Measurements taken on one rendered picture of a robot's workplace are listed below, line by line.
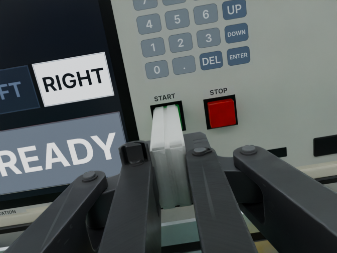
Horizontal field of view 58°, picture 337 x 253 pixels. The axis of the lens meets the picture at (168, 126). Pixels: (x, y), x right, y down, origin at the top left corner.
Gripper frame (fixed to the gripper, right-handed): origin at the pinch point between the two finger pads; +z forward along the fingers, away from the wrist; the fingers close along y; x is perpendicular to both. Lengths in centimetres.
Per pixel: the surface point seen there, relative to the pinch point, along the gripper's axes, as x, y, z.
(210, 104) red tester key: 0.6, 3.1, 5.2
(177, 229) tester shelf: -7.3, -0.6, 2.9
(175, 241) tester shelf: -8.3, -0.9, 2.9
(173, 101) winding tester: 1.1, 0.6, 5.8
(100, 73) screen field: 3.9, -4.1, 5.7
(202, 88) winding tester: 1.7, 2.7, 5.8
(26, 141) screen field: -0.1, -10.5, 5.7
